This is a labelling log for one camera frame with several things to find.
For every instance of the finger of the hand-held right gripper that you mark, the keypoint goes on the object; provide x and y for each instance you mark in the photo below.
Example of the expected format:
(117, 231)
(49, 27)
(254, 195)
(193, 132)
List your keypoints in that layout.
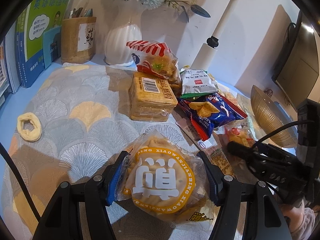
(238, 150)

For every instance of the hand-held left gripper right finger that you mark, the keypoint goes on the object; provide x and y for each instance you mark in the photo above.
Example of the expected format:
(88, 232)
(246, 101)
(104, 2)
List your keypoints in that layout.
(214, 187)

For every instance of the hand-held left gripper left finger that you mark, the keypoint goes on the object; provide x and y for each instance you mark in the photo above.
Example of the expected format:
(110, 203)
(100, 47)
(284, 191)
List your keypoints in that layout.
(114, 181)

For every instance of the gold ribbed bowl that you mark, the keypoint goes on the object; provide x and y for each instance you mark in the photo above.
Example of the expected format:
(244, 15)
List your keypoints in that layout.
(270, 120)

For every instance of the blue chip packet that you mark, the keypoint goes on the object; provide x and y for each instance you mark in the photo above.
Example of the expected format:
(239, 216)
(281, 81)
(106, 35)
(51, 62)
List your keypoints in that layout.
(212, 110)

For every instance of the cracker pack with barcode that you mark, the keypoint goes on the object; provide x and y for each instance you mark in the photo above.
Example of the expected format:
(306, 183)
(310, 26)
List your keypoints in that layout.
(152, 97)

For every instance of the person's right forearm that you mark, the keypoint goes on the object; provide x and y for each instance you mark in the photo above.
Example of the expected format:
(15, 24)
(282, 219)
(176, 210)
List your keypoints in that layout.
(305, 220)

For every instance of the clear packet orange snack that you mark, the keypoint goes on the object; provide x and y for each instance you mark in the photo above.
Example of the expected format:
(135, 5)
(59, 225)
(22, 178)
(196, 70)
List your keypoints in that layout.
(240, 136)

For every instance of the long packet green label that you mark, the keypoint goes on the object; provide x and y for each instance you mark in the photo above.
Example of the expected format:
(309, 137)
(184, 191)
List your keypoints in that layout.
(217, 157)

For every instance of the dark monitor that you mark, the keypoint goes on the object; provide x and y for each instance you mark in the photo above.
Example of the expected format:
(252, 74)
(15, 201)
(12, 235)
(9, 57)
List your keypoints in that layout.
(297, 62)

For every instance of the white green snack packet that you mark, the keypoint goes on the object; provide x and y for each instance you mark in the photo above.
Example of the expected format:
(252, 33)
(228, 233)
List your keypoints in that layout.
(197, 82)

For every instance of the fan pattern tablecloth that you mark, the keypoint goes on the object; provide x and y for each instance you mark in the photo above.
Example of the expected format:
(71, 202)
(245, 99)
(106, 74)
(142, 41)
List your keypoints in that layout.
(75, 110)

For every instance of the yellow green snack packet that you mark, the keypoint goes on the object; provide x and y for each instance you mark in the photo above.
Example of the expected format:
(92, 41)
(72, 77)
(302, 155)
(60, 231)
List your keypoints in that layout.
(186, 67)

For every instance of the white desk lamp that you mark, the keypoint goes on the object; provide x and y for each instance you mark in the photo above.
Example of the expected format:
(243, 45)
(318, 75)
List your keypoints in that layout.
(206, 55)

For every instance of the red striped snack bag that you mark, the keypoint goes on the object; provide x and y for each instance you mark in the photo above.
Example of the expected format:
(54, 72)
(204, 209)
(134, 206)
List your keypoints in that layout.
(152, 55)

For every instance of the white ribbed vase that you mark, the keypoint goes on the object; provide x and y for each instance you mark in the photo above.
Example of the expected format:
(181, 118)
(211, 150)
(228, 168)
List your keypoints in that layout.
(122, 40)

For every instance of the brown pen holder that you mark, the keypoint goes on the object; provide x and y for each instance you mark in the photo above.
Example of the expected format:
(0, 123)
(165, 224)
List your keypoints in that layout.
(71, 42)

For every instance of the small blue booklet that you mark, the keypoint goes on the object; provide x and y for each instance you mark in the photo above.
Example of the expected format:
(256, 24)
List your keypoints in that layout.
(51, 47)

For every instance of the pale book stack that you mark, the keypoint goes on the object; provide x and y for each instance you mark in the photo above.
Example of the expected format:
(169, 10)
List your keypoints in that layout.
(6, 72)

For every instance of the blue spine book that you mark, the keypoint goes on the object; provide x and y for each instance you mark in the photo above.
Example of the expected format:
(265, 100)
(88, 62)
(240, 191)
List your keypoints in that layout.
(18, 55)

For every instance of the bunch of pens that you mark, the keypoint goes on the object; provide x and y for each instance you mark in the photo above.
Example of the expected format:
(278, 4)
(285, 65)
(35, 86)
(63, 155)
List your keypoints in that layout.
(81, 11)

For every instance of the green cover book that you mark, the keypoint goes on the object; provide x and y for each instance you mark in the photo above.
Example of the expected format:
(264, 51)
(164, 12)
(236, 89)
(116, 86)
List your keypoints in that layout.
(47, 12)

